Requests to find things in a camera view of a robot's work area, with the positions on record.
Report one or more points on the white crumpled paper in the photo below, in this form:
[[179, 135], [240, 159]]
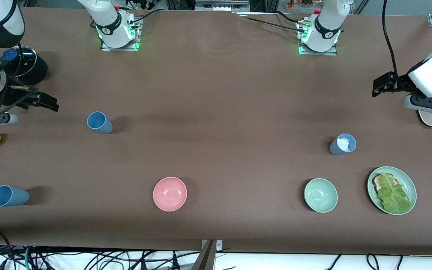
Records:
[[343, 144]]

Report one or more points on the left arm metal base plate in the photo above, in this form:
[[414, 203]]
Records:
[[332, 52]]

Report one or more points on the green lettuce leaf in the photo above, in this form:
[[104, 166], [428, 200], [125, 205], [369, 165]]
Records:
[[394, 195]]

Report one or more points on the toast slice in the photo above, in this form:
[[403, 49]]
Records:
[[377, 183]]

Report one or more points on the metal table bracket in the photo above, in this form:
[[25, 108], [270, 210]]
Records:
[[219, 244]]

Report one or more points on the pink bowl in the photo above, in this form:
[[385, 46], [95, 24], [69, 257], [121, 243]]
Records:
[[170, 194]]

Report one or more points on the blue cup with paper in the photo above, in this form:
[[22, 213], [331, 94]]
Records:
[[335, 149]]

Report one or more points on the dark support beam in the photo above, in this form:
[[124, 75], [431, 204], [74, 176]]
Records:
[[205, 258]]

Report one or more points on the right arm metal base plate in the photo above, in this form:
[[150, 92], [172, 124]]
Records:
[[138, 37]]

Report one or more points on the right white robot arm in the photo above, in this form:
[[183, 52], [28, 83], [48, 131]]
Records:
[[2, 22]]

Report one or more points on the green bowl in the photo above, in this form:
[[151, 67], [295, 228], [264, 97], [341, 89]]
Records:
[[320, 195]]

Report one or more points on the green plate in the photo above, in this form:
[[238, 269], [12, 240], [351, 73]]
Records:
[[409, 185]]

